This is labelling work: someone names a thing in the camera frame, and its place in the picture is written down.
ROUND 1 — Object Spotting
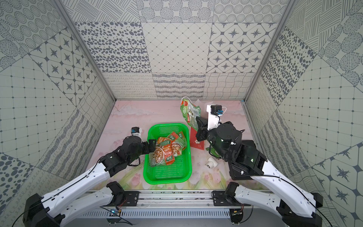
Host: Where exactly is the white and red paper bag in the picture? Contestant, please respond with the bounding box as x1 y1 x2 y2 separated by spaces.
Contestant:
181 97 227 150

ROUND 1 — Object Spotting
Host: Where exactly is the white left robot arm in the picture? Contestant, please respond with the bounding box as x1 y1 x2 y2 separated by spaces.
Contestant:
23 135 157 227

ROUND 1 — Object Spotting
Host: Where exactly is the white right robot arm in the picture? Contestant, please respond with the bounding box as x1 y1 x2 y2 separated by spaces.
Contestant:
196 117 323 227

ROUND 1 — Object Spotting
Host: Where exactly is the white pipe elbow fitting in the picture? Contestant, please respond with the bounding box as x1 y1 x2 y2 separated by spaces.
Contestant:
206 157 218 168

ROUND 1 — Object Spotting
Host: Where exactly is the red orange condiment packet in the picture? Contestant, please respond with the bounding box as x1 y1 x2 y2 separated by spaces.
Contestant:
149 137 182 167

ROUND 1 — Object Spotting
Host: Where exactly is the green red condiment packet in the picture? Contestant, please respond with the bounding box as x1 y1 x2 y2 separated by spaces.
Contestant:
167 132 187 150

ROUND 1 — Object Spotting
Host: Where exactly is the green plastic faucet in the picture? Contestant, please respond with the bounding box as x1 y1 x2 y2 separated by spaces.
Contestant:
206 145 221 159

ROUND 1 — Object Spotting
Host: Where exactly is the black plastic tool case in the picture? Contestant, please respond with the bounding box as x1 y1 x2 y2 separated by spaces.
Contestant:
228 140 267 180

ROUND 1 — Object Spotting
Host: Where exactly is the green plastic basket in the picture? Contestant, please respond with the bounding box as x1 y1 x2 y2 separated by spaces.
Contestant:
143 123 192 184

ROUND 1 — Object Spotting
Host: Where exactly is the small green circuit board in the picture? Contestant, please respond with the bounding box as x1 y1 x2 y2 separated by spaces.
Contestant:
109 209 121 217

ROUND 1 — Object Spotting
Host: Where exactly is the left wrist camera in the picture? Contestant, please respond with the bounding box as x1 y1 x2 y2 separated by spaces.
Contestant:
131 127 141 138

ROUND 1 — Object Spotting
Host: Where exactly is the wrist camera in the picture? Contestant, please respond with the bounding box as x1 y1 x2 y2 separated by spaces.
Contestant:
206 105 224 131
131 127 141 138

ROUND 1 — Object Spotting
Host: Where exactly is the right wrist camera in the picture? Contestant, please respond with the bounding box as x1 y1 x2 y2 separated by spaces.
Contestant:
206 105 224 131

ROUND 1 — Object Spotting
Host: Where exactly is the aluminium mounting rail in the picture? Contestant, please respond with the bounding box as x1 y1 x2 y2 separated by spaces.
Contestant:
56 188 293 211

